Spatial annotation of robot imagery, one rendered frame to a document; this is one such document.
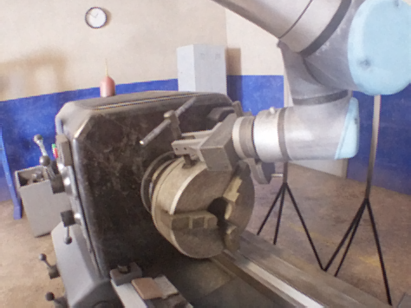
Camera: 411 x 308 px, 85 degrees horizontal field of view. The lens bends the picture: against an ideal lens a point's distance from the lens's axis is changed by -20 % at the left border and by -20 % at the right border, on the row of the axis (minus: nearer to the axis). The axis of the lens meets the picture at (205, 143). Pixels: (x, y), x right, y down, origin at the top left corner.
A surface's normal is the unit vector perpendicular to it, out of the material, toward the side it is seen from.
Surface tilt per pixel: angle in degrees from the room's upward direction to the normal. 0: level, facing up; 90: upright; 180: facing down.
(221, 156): 108
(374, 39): 93
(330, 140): 100
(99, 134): 90
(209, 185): 90
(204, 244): 90
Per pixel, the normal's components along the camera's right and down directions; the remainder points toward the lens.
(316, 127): -0.64, 0.36
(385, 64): 0.11, 0.29
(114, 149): 0.58, 0.18
